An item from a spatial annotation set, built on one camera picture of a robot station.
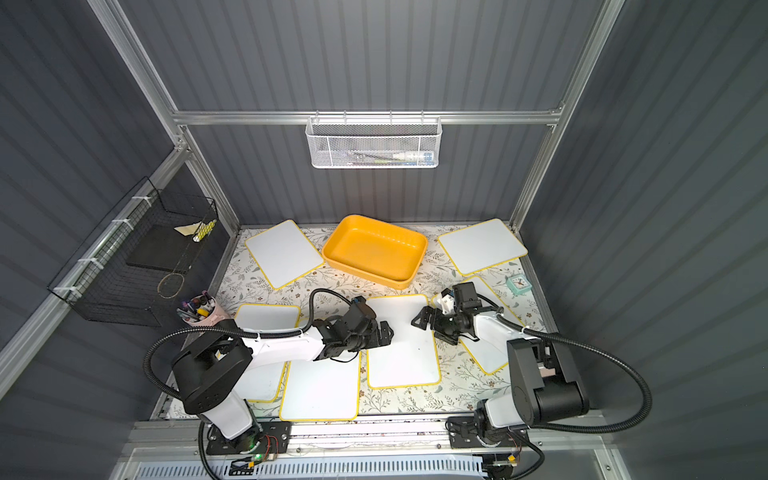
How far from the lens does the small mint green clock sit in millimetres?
1008

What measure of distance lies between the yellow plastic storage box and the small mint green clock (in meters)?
0.33

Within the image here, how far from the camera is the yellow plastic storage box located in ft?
3.60
